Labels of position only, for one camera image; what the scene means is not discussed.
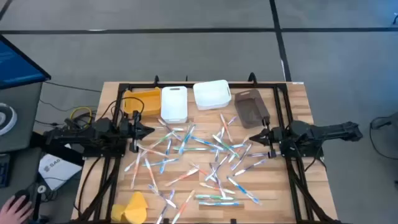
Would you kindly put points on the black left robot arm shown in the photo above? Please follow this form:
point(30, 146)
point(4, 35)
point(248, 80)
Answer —
point(77, 137)

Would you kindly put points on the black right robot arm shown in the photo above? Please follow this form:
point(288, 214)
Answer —
point(326, 130)

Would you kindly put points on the small white roll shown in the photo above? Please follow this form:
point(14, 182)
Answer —
point(42, 188)

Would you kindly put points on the narrow white plastic bin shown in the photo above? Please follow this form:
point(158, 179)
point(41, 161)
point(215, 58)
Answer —
point(174, 105)

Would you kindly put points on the brown plastic bin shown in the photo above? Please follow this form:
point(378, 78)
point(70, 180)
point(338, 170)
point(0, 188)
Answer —
point(250, 109)

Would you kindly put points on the black keyboard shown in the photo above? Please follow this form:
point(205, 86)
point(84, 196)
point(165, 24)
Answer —
point(4, 171)

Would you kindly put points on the black frame clamp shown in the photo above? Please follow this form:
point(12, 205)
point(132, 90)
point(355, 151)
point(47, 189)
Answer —
point(252, 78)
point(156, 80)

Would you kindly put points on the computer monitor with blue screen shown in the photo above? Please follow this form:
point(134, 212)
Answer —
point(15, 65)

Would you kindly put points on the white box on floor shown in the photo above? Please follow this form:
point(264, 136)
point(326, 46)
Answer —
point(59, 171)

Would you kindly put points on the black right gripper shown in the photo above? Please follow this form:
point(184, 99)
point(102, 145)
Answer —
point(275, 136)

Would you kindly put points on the yellow folded cloth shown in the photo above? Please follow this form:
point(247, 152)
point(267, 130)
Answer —
point(133, 208)

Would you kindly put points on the wide white plastic bin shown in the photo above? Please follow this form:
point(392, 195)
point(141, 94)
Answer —
point(211, 93)

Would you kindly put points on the white round device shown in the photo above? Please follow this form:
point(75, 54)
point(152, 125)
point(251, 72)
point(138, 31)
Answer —
point(6, 119)

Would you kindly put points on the black desk support beam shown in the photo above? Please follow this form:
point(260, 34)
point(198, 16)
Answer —
point(62, 154)

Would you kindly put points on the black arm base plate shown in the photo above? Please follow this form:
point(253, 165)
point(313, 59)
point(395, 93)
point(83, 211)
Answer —
point(287, 153)
point(105, 154)

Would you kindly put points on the yellow plastic bin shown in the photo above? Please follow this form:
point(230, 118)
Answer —
point(149, 102)

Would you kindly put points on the black computer mouse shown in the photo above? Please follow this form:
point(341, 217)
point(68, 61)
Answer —
point(22, 195)

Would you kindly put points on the person's hand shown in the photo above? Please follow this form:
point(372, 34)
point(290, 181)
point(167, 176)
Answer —
point(14, 211)

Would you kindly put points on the purple toothbrush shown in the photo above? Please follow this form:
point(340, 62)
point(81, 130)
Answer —
point(217, 182)
point(164, 208)
point(162, 196)
point(258, 154)
point(169, 128)
point(242, 156)
point(219, 165)
point(250, 167)
point(232, 120)

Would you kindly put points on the grey desk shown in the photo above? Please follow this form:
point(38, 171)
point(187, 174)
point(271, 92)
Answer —
point(25, 118)

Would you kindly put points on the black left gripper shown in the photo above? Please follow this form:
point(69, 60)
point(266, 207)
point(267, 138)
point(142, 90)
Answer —
point(129, 130)

